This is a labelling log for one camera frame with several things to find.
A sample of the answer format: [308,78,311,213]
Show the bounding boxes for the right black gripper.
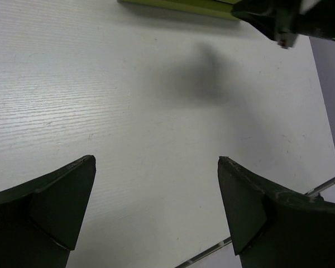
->
[231,0,335,41]

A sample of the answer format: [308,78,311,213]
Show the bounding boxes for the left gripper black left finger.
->
[0,155,96,267]

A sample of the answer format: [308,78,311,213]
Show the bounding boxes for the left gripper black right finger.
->
[218,156,335,267]

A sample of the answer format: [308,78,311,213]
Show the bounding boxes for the red pen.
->
[277,32,298,49]

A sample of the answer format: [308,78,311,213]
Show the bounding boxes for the green metal drawer toolbox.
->
[123,0,240,21]

